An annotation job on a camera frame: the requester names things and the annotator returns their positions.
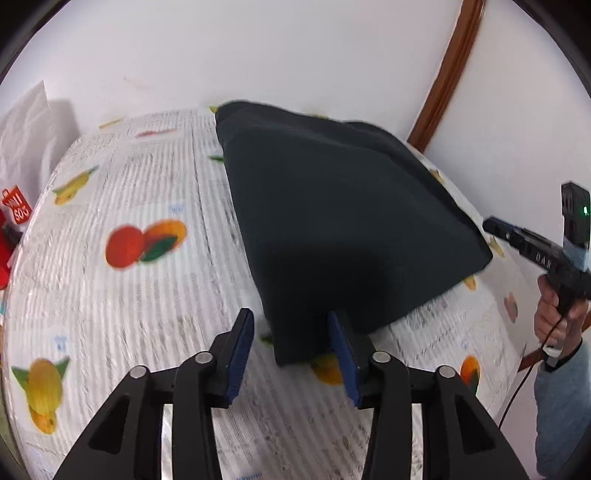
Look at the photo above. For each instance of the brown wooden door frame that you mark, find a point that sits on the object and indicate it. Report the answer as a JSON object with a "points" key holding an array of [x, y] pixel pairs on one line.
{"points": [[455, 55]]}

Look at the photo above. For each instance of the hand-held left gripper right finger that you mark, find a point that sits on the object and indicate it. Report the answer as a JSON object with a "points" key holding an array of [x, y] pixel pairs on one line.
{"points": [[344, 360]]}

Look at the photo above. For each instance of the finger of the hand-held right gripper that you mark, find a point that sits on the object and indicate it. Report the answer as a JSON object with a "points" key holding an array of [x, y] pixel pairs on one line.
{"points": [[505, 233]]}

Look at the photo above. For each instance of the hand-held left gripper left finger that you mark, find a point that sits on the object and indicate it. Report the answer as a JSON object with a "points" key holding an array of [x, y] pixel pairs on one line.
{"points": [[240, 355]]}

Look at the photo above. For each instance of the fruit print tablecloth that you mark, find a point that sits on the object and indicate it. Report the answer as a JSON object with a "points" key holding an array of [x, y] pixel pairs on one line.
{"points": [[138, 300]]}

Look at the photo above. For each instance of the white paper bag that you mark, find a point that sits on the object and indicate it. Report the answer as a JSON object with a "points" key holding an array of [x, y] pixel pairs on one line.
{"points": [[27, 134]]}

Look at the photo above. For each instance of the person's right hand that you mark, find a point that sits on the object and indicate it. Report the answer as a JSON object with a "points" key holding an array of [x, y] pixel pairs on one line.
{"points": [[547, 318]]}

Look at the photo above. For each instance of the red paper bag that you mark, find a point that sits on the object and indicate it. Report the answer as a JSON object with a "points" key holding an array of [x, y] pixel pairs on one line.
{"points": [[5, 272]]}

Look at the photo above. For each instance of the black t-shirt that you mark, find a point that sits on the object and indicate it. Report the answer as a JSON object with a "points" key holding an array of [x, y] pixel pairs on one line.
{"points": [[332, 221]]}

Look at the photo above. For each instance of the person's right forearm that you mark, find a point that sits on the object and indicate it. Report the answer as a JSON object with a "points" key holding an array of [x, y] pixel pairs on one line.
{"points": [[568, 406]]}

